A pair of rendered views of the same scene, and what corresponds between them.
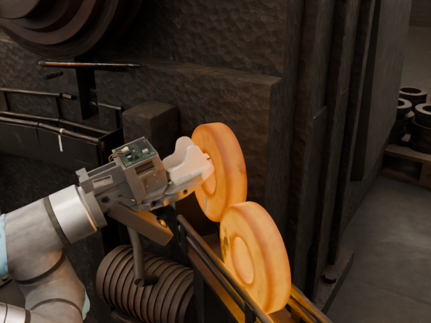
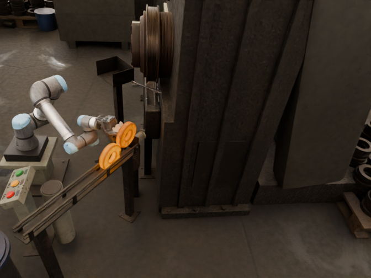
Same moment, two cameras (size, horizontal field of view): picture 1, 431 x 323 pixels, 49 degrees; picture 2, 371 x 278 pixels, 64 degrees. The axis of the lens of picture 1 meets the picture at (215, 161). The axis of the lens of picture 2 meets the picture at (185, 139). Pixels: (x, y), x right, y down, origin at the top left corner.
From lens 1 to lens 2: 1.41 m
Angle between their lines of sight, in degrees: 42
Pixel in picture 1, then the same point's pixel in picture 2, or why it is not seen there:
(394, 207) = (311, 217)
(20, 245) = (82, 123)
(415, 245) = (287, 234)
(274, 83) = (167, 122)
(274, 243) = (103, 154)
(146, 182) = (106, 126)
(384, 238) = (280, 220)
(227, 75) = (164, 112)
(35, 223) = (86, 121)
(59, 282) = (88, 134)
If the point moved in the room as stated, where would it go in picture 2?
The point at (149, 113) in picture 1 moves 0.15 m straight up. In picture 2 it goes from (148, 109) to (148, 89)
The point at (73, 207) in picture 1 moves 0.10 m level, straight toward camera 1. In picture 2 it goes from (92, 122) to (79, 130)
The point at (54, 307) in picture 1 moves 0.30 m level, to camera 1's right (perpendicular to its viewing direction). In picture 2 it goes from (79, 138) to (102, 169)
